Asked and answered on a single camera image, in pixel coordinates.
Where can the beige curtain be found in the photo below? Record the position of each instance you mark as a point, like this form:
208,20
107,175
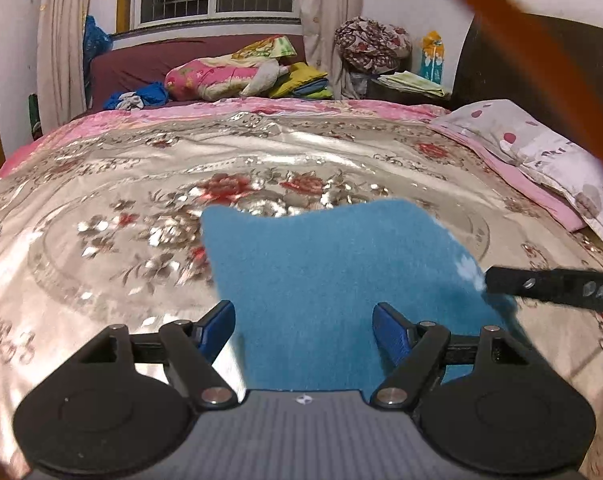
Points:
63,35
326,10

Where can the blue plastic bag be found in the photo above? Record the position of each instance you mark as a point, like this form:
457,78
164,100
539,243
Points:
96,37

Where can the orange and blue packet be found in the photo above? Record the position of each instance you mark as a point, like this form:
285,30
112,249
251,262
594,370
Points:
431,60

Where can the white grey cloth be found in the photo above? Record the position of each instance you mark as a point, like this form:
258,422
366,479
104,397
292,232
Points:
131,101

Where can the pale green folded cloth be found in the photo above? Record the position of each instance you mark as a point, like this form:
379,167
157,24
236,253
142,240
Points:
414,82

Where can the maroon sofa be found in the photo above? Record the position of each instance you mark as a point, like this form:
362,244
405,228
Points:
131,65

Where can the dark floral cloth bundle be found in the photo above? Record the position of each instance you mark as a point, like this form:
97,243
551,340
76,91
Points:
371,42

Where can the blue crumpled cloth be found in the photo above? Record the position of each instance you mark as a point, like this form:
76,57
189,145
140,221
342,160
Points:
154,94

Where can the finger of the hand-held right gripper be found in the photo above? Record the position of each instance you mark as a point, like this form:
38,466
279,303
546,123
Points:
526,282

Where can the dark brown headboard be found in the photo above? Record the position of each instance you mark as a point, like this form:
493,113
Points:
486,70

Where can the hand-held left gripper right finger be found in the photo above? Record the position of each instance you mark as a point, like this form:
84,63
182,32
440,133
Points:
389,332

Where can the pink floral folded quilt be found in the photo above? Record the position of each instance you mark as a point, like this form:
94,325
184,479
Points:
201,77

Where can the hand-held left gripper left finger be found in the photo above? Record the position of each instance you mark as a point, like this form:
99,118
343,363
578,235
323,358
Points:
219,327

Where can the yellow green floral cloth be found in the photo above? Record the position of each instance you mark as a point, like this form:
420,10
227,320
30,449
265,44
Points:
269,47

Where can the dark nightstand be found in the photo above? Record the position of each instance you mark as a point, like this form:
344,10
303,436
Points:
386,95

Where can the floral satin bedspread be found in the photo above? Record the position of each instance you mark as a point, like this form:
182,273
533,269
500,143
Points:
106,200

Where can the teal knit sweater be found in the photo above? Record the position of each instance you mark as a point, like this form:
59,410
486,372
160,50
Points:
331,270

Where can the yellow folded cloth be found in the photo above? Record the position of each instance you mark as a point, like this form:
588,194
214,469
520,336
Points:
301,77

